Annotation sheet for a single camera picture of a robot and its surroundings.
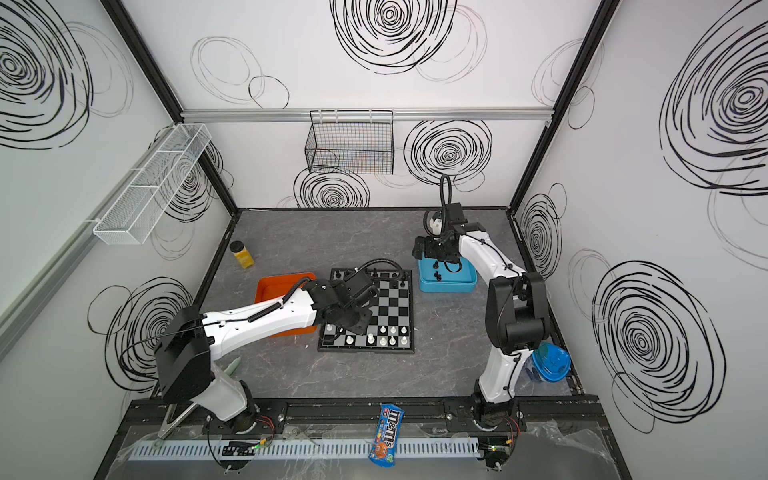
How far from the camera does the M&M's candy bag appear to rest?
69 cm

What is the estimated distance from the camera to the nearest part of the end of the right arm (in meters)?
0.68

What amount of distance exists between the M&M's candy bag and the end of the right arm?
1.34ft
